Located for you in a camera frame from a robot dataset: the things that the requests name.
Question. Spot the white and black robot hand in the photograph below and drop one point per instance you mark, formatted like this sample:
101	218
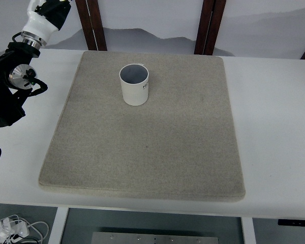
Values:
45	18

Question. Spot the white ribbed cup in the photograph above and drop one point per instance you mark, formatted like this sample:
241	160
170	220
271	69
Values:
134	80

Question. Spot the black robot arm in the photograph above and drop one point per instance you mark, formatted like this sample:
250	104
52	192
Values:
18	80

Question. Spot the beige felt mat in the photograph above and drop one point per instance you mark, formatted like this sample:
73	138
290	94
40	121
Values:
180	144

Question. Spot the black desk control panel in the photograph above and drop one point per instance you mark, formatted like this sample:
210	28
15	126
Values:
289	222

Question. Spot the left brown wooden frame post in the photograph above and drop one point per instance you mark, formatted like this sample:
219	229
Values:
91	22

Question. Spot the middle brown wooden frame post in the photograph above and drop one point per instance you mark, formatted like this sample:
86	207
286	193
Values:
209	25

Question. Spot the metal base plate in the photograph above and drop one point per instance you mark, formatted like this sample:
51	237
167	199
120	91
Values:
114	237

